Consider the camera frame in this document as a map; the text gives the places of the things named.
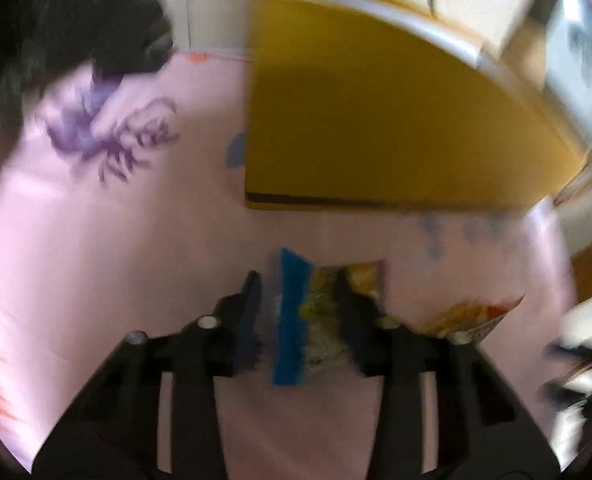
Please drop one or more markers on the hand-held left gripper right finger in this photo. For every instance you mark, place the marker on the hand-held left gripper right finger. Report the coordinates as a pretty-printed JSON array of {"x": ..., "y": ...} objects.
[{"x": 358, "y": 330}]

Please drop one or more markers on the blue-edged snack packet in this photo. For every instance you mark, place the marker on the blue-edged snack packet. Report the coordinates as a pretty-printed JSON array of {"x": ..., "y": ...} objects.
[{"x": 291, "y": 320}]

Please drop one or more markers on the pink floral blanket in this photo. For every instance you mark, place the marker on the pink floral blanket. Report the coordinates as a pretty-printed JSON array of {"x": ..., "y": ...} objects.
[{"x": 126, "y": 240}]

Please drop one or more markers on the framed lotus painting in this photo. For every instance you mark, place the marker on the framed lotus painting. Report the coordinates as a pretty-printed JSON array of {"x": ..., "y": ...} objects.
[{"x": 581, "y": 45}]

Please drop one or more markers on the orange snack packet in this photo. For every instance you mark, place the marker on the orange snack packet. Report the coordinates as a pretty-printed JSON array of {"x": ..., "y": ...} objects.
[{"x": 471, "y": 315}]

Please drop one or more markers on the yellow cardboard box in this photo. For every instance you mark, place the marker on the yellow cardboard box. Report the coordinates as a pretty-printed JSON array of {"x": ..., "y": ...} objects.
[{"x": 376, "y": 125}]

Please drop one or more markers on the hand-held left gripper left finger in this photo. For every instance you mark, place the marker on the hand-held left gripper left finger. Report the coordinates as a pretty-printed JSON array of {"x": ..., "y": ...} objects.
[{"x": 246, "y": 330}]

